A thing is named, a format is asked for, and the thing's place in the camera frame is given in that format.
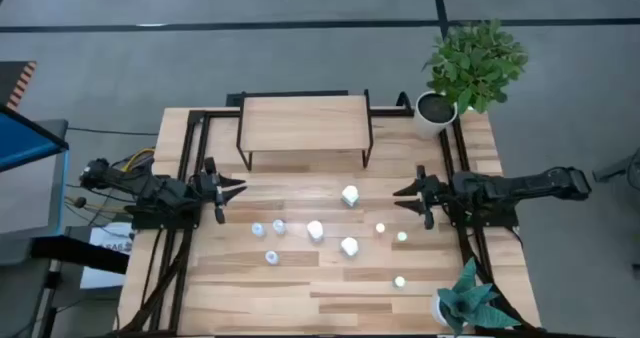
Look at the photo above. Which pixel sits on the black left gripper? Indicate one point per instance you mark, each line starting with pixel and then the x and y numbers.
pixel 212 193

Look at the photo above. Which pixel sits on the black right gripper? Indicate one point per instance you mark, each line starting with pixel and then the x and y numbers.
pixel 432 190

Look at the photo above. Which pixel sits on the small orange medicine bottle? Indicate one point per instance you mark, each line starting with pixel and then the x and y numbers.
pixel 380 228

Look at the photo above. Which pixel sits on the large white labelled medicine bottle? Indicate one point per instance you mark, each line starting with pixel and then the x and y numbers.
pixel 315 230
pixel 350 195
pixel 349 246

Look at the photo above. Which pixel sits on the small blue-white cap bottom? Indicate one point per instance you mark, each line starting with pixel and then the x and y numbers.
pixel 271 257

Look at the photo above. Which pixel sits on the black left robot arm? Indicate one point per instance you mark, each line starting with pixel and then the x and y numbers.
pixel 150 188

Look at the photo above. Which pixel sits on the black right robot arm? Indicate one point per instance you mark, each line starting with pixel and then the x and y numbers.
pixel 525 185

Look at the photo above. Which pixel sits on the large white plant pot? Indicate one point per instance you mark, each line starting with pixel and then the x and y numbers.
pixel 434 115

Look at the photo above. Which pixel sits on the small white plant pot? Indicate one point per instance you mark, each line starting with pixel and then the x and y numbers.
pixel 437 310

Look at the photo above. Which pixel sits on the teal broad-leaf plant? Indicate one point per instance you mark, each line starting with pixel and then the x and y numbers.
pixel 470 303

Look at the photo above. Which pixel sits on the white printed paper sheet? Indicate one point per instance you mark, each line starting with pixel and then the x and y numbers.
pixel 107 238

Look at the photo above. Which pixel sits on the leafy green plant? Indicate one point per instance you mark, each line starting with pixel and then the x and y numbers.
pixel 475 63

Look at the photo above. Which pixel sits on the black flat bar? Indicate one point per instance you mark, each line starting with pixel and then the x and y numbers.
pixel 80 253

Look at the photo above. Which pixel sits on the blue screen monitor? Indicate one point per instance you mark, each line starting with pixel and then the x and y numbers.
pixel 25 138

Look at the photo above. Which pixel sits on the black orange striped mat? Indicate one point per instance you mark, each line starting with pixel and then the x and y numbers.
pixel 12 78

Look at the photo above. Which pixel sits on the black aluminium table frame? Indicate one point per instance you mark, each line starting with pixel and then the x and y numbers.
pixel 202 138

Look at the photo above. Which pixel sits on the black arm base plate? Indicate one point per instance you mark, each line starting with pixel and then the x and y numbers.
pixel 500 220
pixel 150 220

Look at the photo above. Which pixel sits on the wooden shelf with black frame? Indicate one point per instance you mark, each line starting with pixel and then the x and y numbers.
pixel 305 123

